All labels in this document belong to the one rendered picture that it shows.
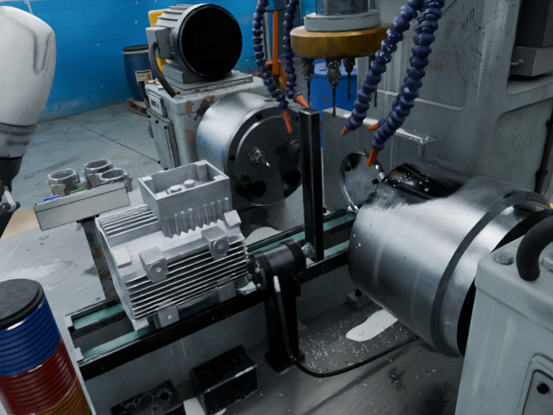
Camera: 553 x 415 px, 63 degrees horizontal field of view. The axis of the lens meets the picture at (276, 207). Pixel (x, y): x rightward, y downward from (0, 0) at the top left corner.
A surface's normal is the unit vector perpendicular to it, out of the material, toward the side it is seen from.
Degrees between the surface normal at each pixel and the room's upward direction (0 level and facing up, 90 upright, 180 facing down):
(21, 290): 0
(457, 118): 90
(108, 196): 69
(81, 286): 0
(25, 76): 99
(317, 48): 90
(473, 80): 90
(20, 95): 104
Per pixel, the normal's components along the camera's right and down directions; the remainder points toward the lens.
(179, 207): 0.52, 0.37
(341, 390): -0.07, -0.88
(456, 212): -0.47, -0.64
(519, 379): -0.85, 0.29
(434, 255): -0.76, -0.22
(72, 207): 0.46, 0.02
